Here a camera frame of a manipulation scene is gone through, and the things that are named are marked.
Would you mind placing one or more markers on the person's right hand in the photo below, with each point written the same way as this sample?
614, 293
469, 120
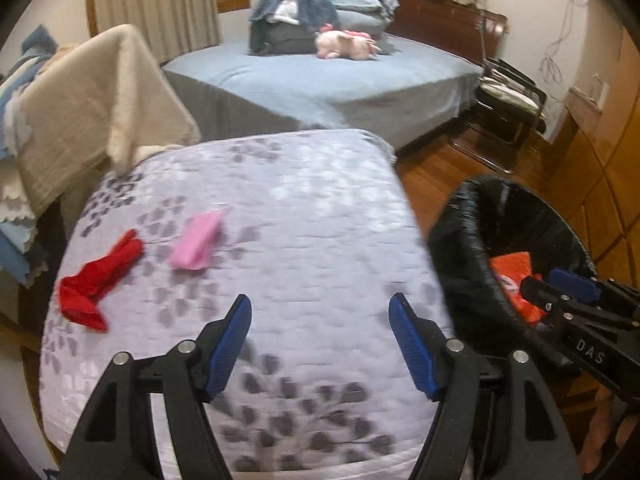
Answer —
600, 425

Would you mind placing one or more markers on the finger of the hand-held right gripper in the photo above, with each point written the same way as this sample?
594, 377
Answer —
575, 282
542, 295

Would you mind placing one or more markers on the beige quilted blanket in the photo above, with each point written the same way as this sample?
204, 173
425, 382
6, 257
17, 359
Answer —
75, 110

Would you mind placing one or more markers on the white chair cushion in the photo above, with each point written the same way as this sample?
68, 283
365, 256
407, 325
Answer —
505, 92

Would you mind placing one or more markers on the black metal chair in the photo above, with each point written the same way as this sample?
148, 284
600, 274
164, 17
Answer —
505, 115

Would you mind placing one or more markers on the dark wooden headboard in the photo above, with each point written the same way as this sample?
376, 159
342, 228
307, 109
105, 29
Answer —
450, 15

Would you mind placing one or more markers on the dark grey folded blanket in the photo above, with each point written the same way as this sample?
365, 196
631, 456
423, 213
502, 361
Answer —
280, 40

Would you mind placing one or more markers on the trash bin with black bag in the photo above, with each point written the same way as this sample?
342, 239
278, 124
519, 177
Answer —
465, 240

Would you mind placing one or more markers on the red cloth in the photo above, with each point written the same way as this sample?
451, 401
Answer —
95, 280

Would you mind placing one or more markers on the wooden cabinet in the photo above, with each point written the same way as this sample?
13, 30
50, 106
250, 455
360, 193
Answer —
610, 185

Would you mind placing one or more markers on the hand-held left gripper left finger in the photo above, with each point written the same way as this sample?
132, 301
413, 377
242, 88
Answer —
230, 345

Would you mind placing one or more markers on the bed with blue sheet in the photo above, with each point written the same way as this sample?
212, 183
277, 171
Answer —
300, 75

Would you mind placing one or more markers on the orange foam mesh sheet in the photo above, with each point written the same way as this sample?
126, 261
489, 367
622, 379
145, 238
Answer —
512, 265

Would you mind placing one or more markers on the blue and white scalloped blanket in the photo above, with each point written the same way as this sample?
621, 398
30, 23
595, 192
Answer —
15, 240

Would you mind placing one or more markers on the stack of grey-blue pillows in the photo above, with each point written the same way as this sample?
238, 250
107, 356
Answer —
360, 5

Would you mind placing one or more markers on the pink folded cloth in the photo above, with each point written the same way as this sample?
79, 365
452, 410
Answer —
195, 240

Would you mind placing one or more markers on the pink plush toy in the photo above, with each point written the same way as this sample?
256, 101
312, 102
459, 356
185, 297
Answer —
345, 45

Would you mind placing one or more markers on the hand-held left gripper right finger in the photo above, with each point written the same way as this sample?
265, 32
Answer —
415, 350

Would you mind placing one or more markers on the lavender leaf-print quilt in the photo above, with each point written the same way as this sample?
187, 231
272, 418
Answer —
300, 210

